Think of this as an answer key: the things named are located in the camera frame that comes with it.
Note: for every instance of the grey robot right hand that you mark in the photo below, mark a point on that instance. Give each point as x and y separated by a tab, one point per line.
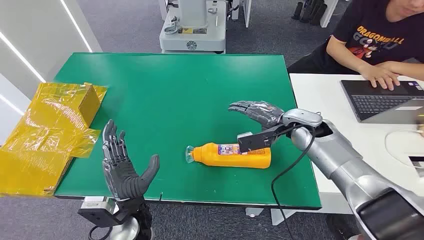
261	112

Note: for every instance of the person's hand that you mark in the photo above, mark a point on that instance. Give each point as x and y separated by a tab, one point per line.
381	75

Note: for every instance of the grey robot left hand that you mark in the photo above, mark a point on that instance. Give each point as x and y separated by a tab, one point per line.
124	179

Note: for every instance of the orange bottle with clear cap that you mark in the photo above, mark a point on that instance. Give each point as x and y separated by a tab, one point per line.
215	159

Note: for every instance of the white robot base machine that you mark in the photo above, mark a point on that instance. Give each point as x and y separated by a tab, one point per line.
193	38

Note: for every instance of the dark grey laptop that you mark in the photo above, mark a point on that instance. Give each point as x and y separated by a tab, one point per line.
377	99

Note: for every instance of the person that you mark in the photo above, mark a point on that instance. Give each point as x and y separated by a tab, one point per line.
374	33

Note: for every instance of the white round disc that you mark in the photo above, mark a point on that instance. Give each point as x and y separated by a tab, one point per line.
397	145

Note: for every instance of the yellow plastic-wrapped cardboard box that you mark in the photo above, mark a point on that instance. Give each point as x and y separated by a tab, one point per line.
46	139

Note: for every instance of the black cylinders bundle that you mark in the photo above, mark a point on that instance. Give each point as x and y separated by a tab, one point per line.
309	11

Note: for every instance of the black and white card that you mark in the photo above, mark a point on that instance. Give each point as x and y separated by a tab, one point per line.
418	165

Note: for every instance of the black shoe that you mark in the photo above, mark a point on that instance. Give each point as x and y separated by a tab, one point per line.
341	227

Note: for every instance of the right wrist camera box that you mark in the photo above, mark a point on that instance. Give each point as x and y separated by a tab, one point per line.
255	140

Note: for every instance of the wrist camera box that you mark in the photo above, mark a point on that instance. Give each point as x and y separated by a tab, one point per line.
255	140
97	212

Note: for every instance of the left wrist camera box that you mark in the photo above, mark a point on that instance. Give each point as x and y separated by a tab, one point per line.
97	212

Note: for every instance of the white furniture post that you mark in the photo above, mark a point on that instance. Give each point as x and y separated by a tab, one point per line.
328	13

